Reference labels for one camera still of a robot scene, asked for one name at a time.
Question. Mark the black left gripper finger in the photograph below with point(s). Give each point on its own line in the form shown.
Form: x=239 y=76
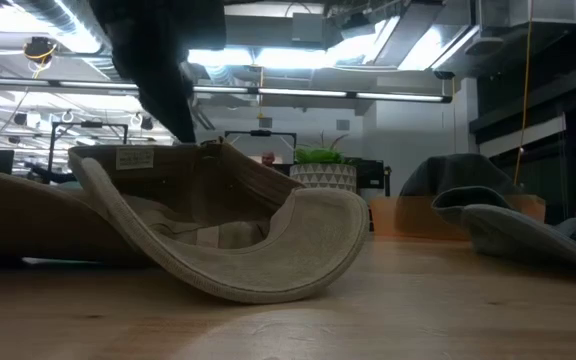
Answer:
x=163 y=100

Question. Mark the grey baseball cap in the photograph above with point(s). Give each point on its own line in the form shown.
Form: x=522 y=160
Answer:
x=518 y=235
x=458 y=175

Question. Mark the long ceiling light strip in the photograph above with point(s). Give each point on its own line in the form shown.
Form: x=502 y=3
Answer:
x=298 y=92

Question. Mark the grey ceiling junction box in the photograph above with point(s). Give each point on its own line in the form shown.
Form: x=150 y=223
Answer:
x=308 y=27

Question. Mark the green potted plant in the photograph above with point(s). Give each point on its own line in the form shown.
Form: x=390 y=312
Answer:
x=318 y=156

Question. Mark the white geometric plant pot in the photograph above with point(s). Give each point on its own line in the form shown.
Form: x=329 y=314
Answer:
x=323 y=176

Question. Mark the black box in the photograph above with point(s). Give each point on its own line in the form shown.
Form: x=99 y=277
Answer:
x=370 y=175

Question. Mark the black frame stand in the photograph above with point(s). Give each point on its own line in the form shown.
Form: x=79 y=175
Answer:
x=88 y=124
x=260 y=133

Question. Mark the round silver ventilation duct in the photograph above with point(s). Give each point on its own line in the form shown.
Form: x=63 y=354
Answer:
x=68 y=30

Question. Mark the rectangular silver ceiling duct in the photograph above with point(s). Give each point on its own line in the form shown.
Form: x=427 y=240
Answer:
x=418 y=40

